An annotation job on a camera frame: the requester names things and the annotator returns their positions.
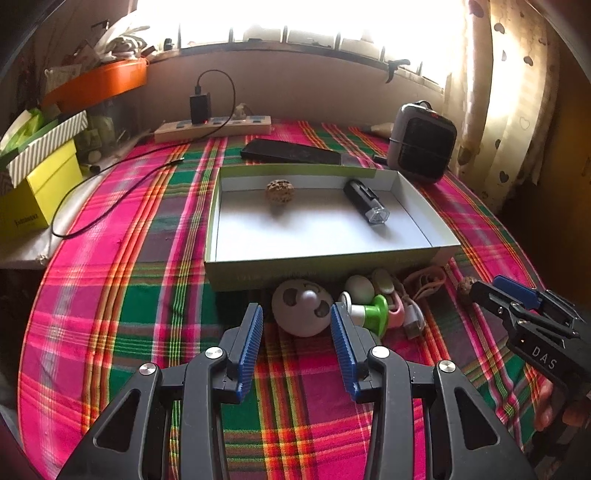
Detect black charging cable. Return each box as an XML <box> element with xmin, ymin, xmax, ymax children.
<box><xmin>50</xmin><ymin>69</ymin><xmax>237</xmax><ymax>238</ymax></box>

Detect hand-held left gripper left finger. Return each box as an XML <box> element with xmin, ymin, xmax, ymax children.
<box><xmin>55</xmin><ymin>302</ymin><xmax>264</xmax><ymax>480</ymax></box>

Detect white cloth bundle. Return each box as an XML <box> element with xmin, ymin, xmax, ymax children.
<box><xmin>92</xmin><ymin>23</ymin><xmax>158</xmax><ymax>61</ymax></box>

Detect white egg-shaped object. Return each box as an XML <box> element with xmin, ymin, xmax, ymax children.
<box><xmin>345</xmin><ymin>275</ymin><xmax>376</xmax><ymax>305</ymax></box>

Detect person's right hand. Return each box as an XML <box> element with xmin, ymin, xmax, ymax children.
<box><xmin>533</xmin><ymin>376</ymin><xmax>591</xmax><ymax>432</ymax></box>

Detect beige power strip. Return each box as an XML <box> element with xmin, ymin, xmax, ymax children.
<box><xmin>154</xmin><ymin>115</ymin><xmax>272</xmax><ymax>143</ymax></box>

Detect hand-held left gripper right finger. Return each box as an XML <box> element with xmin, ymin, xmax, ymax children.
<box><xmin>329</xmin><ymin>302</ymin><xmax>536</xmax><ymax>480</ymax></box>

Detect beige strap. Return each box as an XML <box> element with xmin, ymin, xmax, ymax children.
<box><xmin>402</xmin><ymin>267</ymin><xmax>448</xmax><ymax>301</ymax></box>

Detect dark window sill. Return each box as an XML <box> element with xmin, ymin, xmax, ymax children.
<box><xmin>148</xmin><ymin>28</ymin><xmax>446</xmax><ymax>90</ymax></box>

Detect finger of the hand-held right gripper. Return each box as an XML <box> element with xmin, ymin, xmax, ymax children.
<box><xmin>469</xmin><ymin>280</ymin><xmax>520</xmax><ymax>326</ymax></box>
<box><xmin>492</xmin><ymin>275</ymin><xmax>543</xmax><ymax>309</ymax></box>

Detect plaid tablecloth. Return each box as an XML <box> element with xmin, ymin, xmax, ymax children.
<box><xmin>18</xmin><ymin>120</ymin><xmax>555</xmax><ymax>480</ymax></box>

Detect small wrinkled walnut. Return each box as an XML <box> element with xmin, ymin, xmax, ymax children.
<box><xmin>457</xmin><ymin>277</ymin><xmax>478</xmax><ymax>305</ymax></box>

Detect striped box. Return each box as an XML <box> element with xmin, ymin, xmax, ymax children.
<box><xmin>8</xmin><ymin>111</ymin><xmax>89</xmax><ymax>188</ymax></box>

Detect yellow-green box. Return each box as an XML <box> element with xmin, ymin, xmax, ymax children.
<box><xmin>0</xmin><ymin>138</ymin><xmax>84</xmax><ymax>238</ymax></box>

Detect black phone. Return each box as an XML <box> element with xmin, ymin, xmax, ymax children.
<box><xmin>240</xmin><ymin>138</ymin><xmax>342</xmax><ymax>166</ymax></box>

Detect shallow cardboard box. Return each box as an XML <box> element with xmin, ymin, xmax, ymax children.
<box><xmin>203</xmin><ymin>162</ymin><xmax>462</xmax><ymax>292</ymax></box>

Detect black flashlight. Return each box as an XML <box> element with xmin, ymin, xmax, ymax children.
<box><xmin>343</xmin><ymin>178</ymin><xmax>391</xmax><ymax>228</ymax></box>

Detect grey space heater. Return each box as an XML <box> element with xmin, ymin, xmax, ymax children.
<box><xmin>387</xmin><ymin>100</ymin><xmax>458</xmax><ymax>184</ymax></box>

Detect black charger adapter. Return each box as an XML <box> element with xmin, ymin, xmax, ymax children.
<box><xmin>189</xmin><ymin>92</ymin><xmax>212</xmax><ymax>125</ymax></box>

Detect large wrinkled walnut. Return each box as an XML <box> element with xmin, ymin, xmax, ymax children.
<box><xmin>265</xmin><ymin>179</ymin><xmax>294</xmax><ymax>203</ymax></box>

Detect white panda-face gadget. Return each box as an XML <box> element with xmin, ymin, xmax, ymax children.
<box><xmin>271</xmin><ymin>278</ymin><xmax>334</xmax><ymax>337</ymax></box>

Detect beige oval clip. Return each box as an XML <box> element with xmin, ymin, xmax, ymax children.
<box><xmin>372</xmin><ymin>269</ymin><xmax>394</xmax><ymax>296</ymax></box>

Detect heart-print curtain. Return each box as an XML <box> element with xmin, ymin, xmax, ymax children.
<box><xmin>443</xmin><ymin>0</ymin><xmax>561</xmax><ymax>215</ymax></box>

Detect orange tray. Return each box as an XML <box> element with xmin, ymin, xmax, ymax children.
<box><xmin>41</xmin><ymin>59</ymin><xmax>148</xmax><ymax>112</ymax></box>

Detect pink plastic clip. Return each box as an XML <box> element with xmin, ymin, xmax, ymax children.
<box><xmin>385</xmin><ymin>295</ymin><xmax>407</xmax><ymax>329</ymax></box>

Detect white and green spool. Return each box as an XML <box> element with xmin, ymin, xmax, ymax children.
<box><xmin>337</xmin><ymin>294</ymin><xmax>389</xmax><ymax>337</ymax></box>

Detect black window hook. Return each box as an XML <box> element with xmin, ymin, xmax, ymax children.
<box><xmin>384</xmin><ymin>59</ymin><xmax>411</xmax><ymax>85</ymax></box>

